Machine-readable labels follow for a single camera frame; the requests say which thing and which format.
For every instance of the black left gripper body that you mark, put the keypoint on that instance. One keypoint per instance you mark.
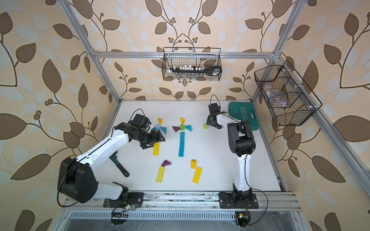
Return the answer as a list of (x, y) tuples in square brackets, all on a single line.
[(154, 138)]

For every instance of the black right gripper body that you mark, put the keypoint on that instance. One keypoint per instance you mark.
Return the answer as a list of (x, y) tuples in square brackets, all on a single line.
[(209, 121)]

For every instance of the yellow rectangular block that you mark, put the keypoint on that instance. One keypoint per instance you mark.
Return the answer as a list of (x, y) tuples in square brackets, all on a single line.
[(197, 175), (156, 149)]

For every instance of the purple triangular prism block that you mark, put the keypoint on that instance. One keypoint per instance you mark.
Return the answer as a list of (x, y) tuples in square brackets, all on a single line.
[(166, 163), (175, 128)]

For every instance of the teal rectangular block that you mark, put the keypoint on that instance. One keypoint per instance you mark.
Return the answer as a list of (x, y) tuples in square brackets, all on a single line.
[(182, 137), (181, 150)]

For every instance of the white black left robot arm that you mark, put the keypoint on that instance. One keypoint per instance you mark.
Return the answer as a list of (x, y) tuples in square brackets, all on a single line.
[(77, 175)]

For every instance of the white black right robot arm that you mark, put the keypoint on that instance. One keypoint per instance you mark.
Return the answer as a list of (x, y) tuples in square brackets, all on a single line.
[(241, 143)]

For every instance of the green plastic tool case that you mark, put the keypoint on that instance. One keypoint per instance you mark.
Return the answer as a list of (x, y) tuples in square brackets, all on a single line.
[(244, 111)]

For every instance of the dark green pipe wrench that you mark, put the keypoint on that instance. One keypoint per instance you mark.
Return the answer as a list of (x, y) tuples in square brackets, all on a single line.
[(114, 159)]

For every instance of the yellow-green rectangular block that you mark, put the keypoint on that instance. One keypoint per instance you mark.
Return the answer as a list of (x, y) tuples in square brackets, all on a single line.
[(160, 174)]

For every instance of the plastic bag in basket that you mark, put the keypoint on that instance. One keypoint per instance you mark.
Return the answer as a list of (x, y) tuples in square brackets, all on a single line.
[(275, 98)]

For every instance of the socket set rail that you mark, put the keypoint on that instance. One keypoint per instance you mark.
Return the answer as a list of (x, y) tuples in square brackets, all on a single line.
[(212, 71)]

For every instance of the black wire basket back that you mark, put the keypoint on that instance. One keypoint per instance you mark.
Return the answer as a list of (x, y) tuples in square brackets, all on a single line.
[(177, 57)]

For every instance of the black wire basket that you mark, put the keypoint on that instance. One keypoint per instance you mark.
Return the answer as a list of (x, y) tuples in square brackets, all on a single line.
[(303, 102), (177, 57)]

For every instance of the black wire basket right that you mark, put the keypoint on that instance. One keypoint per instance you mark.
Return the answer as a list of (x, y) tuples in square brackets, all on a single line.
[(303, 102)]

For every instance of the aluminium front rail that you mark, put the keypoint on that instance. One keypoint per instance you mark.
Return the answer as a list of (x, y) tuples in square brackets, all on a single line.
[(161, 200)]

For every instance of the aluminium frame post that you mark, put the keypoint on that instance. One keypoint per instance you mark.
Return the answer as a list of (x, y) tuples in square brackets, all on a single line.
[(275, 56)]

